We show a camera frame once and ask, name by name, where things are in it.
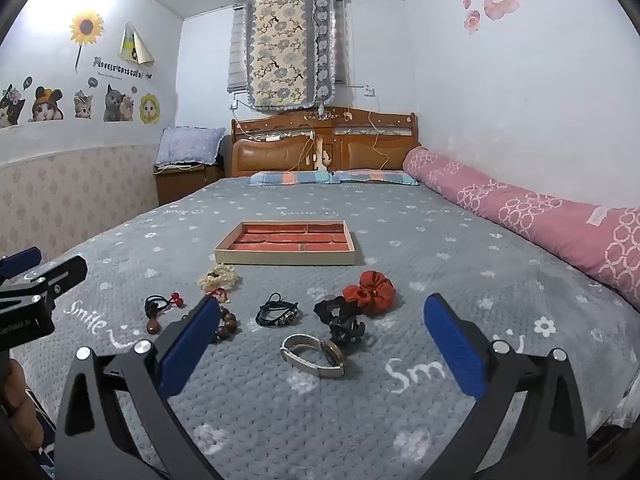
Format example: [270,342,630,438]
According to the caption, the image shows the cream scrunchie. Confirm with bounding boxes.
[196,263,242,293]

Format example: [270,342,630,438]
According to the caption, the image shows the black cat wall sticker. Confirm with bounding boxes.
[0,85,27,129]

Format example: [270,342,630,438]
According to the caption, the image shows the hat cat wall sticker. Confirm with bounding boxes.
[28,86,64,123]

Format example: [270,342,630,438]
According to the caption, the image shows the wooden bead bracelet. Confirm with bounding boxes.
[181,305,241,344]

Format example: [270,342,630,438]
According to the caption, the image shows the grey floral ruffled cloth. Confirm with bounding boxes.
[312,0,339,102]

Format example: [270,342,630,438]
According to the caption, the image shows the white strap wristwatch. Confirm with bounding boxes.
[280,334,347,379]

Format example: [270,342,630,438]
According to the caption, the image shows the black scrunchie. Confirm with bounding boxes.
[313,296,352,328]

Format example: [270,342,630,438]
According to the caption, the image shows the lilac dotted pillow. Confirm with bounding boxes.
[155,126,227,169]

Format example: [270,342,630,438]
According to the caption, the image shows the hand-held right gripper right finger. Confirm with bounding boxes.
[424,292,588,480]

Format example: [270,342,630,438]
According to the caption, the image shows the beige floral ruffled cloth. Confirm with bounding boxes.
[243,0,323,112]

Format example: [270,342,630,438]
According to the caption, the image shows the curled paper poster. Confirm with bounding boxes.
[118,21,155,67]

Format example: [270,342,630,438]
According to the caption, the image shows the black hair claw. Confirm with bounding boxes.
[327,312,367,349]

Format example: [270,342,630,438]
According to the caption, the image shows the grey flower print bedspread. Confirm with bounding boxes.
[10,175,640,480]

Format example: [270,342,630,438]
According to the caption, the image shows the black hair tie red beads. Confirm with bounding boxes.
[145,291,187,319]

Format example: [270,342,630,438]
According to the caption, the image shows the lettering wall sticker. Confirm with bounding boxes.
[91,57,154,80]

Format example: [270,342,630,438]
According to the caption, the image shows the grey cat wall sticker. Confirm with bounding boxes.
[103,83,137,123]

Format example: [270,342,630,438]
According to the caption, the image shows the orange cable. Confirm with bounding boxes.
[294,134,317,174]
[367,108,392,172]

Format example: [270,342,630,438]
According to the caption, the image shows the wooden tray with brick lining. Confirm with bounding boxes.
[214,220,357,267]

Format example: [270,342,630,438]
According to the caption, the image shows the black braided bracelet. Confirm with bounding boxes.
[255,292,303,330]

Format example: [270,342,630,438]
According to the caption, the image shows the person's left hand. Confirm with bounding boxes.
[0,360,48,453]

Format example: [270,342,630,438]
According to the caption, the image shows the tabby kitten wall sticker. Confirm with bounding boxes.
[73,90,96,120]

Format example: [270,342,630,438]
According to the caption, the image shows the plaid pillow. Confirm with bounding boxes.
[332,169,421,186]
[249,170,334,186]

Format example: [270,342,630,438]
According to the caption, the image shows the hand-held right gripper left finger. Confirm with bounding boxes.
[54,294,221,480]

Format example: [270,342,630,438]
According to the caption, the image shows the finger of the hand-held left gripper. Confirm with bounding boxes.
[15,255,89,311]
[0,246,44,283]

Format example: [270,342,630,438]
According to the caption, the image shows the red scrunchie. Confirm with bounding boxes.
[342,270,397,317]

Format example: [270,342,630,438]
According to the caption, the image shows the pink rolled quilt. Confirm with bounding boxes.
[402,146,640,312]

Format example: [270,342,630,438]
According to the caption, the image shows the wooden headboard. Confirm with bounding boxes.
[230,106,418,179]

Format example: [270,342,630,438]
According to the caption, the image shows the sunflower cat wall sticker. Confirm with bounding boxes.
[138,92,161,125]

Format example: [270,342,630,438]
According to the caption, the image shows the wooden nightstand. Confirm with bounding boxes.
[154,162,225,206]

